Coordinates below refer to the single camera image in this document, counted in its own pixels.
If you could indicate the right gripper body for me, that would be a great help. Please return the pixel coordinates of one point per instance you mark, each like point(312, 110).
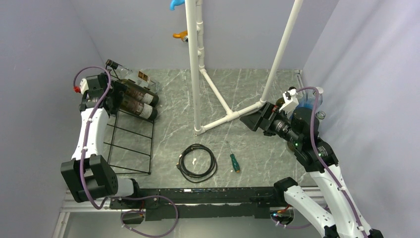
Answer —
point(277, 123)

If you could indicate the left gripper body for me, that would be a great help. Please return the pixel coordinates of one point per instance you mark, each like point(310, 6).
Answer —
point(118, 90)

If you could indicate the clear glass liquor bottle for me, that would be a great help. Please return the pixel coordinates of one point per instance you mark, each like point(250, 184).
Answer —
point(119, 72)

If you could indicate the dark green wine bottle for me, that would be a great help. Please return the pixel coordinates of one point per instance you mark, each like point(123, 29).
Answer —
point(139, 93)

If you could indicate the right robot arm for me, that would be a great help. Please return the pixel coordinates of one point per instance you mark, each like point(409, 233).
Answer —
point(342, 219)

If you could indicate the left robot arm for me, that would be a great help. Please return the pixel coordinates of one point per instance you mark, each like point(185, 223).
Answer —
point(88, 171)

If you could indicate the dark bottle behind arm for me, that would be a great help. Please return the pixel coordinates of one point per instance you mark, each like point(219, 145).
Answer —
point(293, 146)

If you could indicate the tall dark wine bottle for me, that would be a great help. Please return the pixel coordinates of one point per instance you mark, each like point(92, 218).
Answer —
point(279, 102)

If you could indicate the blue glass bottle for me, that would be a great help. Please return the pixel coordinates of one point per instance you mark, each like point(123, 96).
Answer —
point(310, 99)

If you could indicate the small clear glass bottle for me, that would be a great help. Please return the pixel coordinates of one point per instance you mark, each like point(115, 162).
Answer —
point(320, 115)

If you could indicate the orange hook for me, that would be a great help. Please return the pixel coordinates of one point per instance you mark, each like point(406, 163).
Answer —
point(183, 36)

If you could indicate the blue hook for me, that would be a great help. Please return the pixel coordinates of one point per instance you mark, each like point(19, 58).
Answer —
point(175, 3)

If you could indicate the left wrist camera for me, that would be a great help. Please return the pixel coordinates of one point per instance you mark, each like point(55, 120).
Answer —
point(84, 85)

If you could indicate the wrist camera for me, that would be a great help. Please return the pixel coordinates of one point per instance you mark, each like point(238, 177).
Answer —
point(84, 85)
point(290, 101)

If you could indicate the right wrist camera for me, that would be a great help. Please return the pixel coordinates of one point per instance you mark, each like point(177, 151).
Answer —
point(290, 101)

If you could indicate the green handled screwdriver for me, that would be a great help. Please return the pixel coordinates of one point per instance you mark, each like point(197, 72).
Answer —
point(234, 162)

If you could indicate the black wire wine rack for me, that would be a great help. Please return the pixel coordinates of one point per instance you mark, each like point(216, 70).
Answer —
point(129, 141)

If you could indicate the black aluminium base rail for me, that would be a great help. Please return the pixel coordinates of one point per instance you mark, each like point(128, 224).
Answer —
point(256, 202)

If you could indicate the white PVC pipe frame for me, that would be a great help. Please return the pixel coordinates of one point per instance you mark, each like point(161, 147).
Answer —
point(234, 53)

